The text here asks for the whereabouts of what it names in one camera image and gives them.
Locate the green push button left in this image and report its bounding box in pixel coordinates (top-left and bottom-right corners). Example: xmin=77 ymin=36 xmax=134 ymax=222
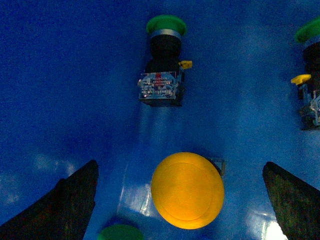
xmin=97 ymin=224 xmax=144 ymax=240

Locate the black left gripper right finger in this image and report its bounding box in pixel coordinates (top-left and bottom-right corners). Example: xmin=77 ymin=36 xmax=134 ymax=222
xmin=262 ymin=161 xmax=320 ymax=240

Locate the yellow mushroom push button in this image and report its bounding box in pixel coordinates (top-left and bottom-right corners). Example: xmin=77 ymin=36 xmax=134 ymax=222
xmin=151 ymin=152 xmax=225 ymax=230

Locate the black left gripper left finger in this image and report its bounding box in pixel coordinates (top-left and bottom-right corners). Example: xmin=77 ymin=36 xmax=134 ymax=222
xmin=0 ymin=160 xmax=99 ymax=240

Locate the green push button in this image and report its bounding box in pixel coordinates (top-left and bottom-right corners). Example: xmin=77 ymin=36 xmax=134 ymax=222
xmin=291 ymin=17 xmax=320 ymax=131
xmin=97 ymin=224 xmax=144 ymax=240
xmin=137 ymin=14 xmax=193 ymax=107

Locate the green push button right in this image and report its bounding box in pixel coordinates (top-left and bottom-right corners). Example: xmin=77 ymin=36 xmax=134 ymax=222
xmin=291 ymin=17 xmax=320 ymax=131

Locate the green push button middle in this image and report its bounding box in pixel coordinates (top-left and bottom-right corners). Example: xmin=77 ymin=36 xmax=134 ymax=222
xmin=137 ymin=14 xmax=193 ymax=107

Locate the blue bin with buttons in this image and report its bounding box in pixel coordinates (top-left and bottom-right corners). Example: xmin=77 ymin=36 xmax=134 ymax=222
xmin=0 ymin=0 xmax=320 ymax=240

